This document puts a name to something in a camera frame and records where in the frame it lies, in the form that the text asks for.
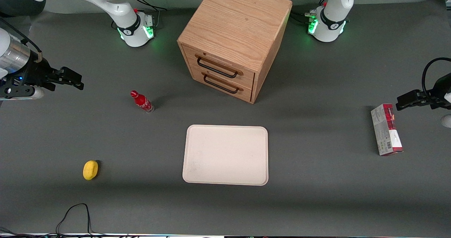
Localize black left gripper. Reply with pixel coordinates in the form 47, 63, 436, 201
396, 74, 451, 111

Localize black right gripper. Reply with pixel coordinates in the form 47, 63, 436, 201
0, 60, 85, 99

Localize wooden drawer with shorter handle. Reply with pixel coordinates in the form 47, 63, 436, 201
190, 64, 255, 103

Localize wooden drawer cabinet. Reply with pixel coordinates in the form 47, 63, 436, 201
177, 0, 293, 104

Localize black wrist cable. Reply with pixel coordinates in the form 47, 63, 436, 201
0, 17, 44, 63
421, 57, 451, 93

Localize long black drawer handle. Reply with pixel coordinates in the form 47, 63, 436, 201
196, 55, 244, 79

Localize black left arm base cables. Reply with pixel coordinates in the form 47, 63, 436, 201
290, 0, 330, 24

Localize black looped table cable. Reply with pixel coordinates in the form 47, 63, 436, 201
0, 203, 169, 238

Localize black right arm base cables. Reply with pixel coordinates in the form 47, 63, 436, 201
111, 0, 168, 30

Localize beige plastic tray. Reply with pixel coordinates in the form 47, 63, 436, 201
182, 124, 269, 186

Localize red plaid cardboard box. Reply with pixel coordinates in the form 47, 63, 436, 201
370, 103, 404, 157

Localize short black drawer handle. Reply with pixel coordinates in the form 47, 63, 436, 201
202, 72, 244, 94

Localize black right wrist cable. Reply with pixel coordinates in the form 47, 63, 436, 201
0, 17, 44, 63

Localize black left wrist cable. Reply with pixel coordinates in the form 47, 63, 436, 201
421, 57, 451, 93

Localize yellow lemon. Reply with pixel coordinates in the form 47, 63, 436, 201
83, 160, 99, 181

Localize black arm base cables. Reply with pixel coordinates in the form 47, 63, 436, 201
111, 0, 168, 30
290, 0, 330, 24

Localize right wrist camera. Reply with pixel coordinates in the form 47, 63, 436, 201
0, 86, 45, 100

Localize wooden drawer with longer handle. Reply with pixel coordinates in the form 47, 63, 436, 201
182, 44, 255, 90

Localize red soda bottle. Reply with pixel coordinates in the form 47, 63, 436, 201
130, 90, 155, 114

